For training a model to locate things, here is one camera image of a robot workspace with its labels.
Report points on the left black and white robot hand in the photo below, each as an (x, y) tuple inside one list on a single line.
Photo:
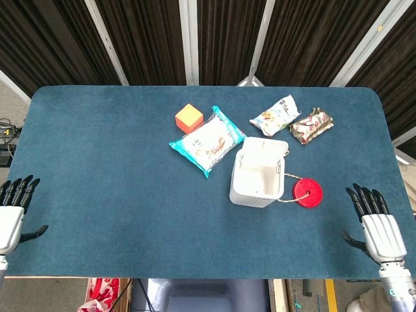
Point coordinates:
[(9, 227)]

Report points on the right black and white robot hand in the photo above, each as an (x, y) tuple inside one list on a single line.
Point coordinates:
[(383, 234)]

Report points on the red plastic disc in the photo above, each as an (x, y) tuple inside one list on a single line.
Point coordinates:
[(312, 195)]

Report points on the white plastic container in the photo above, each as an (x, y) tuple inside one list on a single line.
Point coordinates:
[(256, 172)]

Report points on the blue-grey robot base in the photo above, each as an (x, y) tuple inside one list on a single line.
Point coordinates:
[(201, 294)]

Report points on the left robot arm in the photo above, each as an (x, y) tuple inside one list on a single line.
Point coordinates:
[(2, 268)]

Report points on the beige cloth bundle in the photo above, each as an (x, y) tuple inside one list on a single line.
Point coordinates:
[(370, 300)]

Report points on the black power box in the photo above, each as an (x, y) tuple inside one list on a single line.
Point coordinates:
[(6, 155)]

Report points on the red and white plastic bag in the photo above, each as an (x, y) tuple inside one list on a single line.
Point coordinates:
[(102, 292)]

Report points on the blue felt table cover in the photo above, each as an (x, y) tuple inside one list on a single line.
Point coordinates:
[(113, 182)]

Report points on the light wooden plank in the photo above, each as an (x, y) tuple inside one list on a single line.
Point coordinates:
[(279, 295)]

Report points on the brown gold snack bag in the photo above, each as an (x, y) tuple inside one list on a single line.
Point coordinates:
[(310, 126)]

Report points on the brown cardboard box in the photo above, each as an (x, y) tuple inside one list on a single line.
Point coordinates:
[(124, 297)]

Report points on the white crinkled snack bag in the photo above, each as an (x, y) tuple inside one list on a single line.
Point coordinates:
[(274, 117)]

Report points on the teal-edged clear snack pack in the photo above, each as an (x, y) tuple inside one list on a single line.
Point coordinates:
[(208, 143)]

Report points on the orange foam cube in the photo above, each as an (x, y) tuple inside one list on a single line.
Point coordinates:
[(189, 119)]

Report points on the black pleated curtain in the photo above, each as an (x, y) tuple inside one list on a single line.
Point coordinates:
[(152, 39)]

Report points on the white metal frame beam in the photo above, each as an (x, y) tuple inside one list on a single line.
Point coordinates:
[(105, 39), (13, 86), (404, 136), (364, 45), (260, 42), (189, 42)]

